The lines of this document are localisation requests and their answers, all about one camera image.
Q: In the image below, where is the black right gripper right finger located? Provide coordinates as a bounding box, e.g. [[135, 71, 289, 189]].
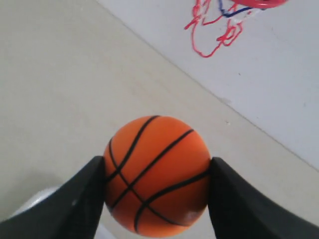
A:
[[208, 157, 319, 239]]

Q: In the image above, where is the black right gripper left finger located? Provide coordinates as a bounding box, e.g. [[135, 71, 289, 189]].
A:
[[0, 156, 106, 239]]

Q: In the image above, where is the small orange basketball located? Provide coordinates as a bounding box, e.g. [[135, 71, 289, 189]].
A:
[[104, 116, 211, 238]]

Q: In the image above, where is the red mini basketball hoop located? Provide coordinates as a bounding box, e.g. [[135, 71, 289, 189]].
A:
[[184, 0, 291, 58]]

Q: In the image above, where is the white plastic tray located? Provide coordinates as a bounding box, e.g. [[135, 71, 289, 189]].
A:
[[9, 187, 116, 239]]

